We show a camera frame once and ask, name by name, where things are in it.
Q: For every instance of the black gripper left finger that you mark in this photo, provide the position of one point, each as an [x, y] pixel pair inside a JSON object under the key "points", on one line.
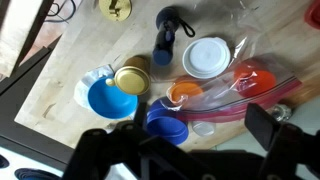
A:
{"points": [[140, 115]]}

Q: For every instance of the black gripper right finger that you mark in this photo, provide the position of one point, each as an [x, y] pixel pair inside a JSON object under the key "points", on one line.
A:
{"points": [[261, 125]]}

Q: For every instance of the blue round plastic container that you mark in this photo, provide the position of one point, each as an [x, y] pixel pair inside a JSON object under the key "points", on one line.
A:
{"points": [[166, 126]]}

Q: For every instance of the small clear plastic container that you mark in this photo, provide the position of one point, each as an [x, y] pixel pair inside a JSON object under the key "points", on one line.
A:
{"points": [[203, 128]]}

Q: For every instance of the small glass jar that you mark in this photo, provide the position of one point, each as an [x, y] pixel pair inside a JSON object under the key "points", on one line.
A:
{"points": [[281, 112]]}

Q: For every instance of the gold jar with lid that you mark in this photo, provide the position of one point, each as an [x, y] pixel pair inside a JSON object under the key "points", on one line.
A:
{"points": [[131, 80]]}

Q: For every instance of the orange-red plastic lid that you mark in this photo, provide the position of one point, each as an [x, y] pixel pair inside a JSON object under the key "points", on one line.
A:
{"points": [[263, 81]]}

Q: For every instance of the clear ziplock bag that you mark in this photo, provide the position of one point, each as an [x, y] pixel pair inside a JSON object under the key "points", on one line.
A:
{"points": [[220, 96]]}

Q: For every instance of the orange plastic cup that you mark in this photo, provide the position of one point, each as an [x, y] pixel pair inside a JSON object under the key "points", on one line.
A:
{"points": [[186, 90]]}

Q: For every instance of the white paper napkin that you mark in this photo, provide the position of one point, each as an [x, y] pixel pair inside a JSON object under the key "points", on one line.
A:
{"points": [[83, 90]]}

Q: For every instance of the white round plastic lid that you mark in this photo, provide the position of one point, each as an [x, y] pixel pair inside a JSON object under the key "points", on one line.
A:
{"points": [[206, 57]]}

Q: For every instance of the wooden butcher block cart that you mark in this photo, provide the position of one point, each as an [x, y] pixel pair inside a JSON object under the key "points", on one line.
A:
{"points": [[83, 43]]}

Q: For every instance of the round gold metal disc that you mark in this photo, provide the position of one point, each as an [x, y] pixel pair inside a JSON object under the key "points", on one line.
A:
{"points": [[115, 8]]}

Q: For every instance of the white rug with blue ovals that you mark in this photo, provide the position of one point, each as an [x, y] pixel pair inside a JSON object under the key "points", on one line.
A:
{"points": [[20, 163]]}

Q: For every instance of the light wooden board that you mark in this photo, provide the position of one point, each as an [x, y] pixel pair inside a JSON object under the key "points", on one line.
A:
{"points": [[18, 33]]}

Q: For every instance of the black metal frame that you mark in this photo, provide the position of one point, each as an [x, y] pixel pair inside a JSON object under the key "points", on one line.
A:
{"points": [[33, 146]]}

